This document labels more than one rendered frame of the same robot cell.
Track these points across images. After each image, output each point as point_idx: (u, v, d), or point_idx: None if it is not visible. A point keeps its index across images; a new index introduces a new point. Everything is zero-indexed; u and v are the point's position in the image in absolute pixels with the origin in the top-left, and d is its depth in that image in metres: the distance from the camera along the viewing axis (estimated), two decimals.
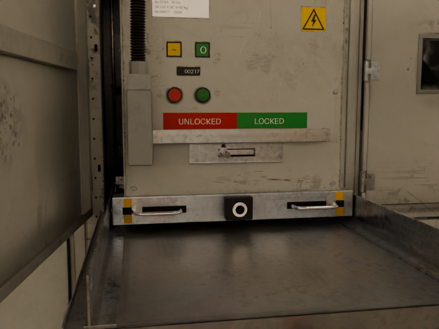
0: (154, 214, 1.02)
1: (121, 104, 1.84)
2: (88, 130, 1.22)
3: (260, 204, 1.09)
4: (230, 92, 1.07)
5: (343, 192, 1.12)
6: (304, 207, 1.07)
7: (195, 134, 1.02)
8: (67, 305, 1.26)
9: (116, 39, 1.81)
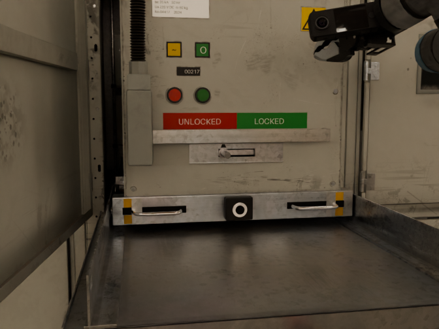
0: (154, 214, 1.02)
1: (121, 104, 1.84)
2: (88, 130, 1.22)
3: (260, 205, 1.09)
4: (230, 92, 1.07)
5: (343, 192, 1.12)
6: (305, 207, 1.07)
7: (195, 134, 1.02)
8: (67, 305, 1.26)
9: (116, 39, 1.81)
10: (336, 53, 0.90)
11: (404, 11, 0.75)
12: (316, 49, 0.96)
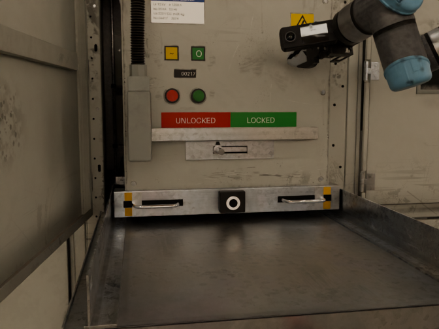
0: (153, 207, 1.09)
1: (121, 104, 1.84)
2: (88, 130, 1.22)
3: (253, 198, 1.17)
4: (225, 93, 1.14)
5: (330, 187, 1.20)
6: (294, 200, 1.15)
7: (191, 132, 1.10)
8: (67, 305, 1.26)
9: (116, 39, 1.81)
10: (304, 61, 1.07)
11: (355, 29, 0.92)
12: (289, 57, 1.13)
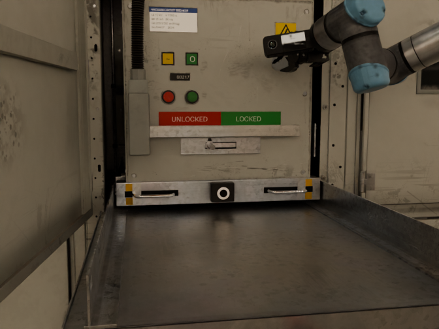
0: (151, 196, 1.22)
1: (121, 104, 1.84)
2: (88, 130, 1.22)
3: (241, 189, 1.29)
4: (215, 94, 1.27)
5: (311, 179, 1.32)
6: (278, 191, 1.27)
7: (185, 130, 1.22)
8: (67, 305, 1.26)
9: (116, 39, 1.81)
10: (286, 66, 1.20)
11: (328, 38, 1.04)
12: (273, 61, 1.26)
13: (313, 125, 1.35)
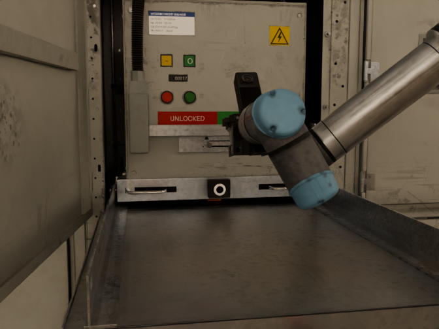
0: (144, 192, 1.27)
1: (121, 104, 1.84)
2: (88, 130, 1.22)
3: (237, 186, 1.35)
4: (212, 94, 1.32)
5: None
6: (279, 187, 1.33)
7: (183, 128, 1.28)
8: (67, 305, 1.26)
9: (116, 39, 1.81)
10: None
11: (248, 106, 0.84)
12: None
13: (313, 125, 1.35)
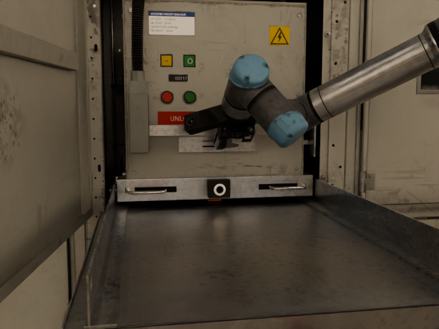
0: (144, 192, 1.27)
1: (121, 104, 1.84)
2: (88, 130, 1.22)
3: (237, 186, 1.35)
4: (212, 94, 1.32)
5: None
6: (279, 187, 1.33)
7: (183, 128, 1.28)
8: (67, 305, 1.26)
9: (116, 39, 1.81)
10: (218, 142, 1.21)
11: (230, 107, 1.05)
12: (214, 141, 1.27)
13: None
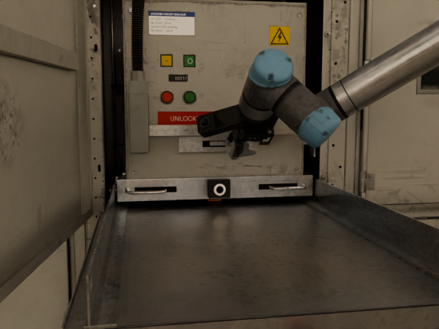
0: (144, 192, 1.27)
1: (121, 104, 1.84)
2: (88, 130, 1.22)
3: (237, 186, 1.35)
4: (212, 94, 1.32)
5: None
6: (279, 187, 1.33)
7: (183, 128, 1.28)
8: (67, 305, 1.26)
9: (116, 39, 1.81)
10: (234, 147, 1.11)
11: (249, 107, 0.96)
12: (228, 138, 1.19)
13: None
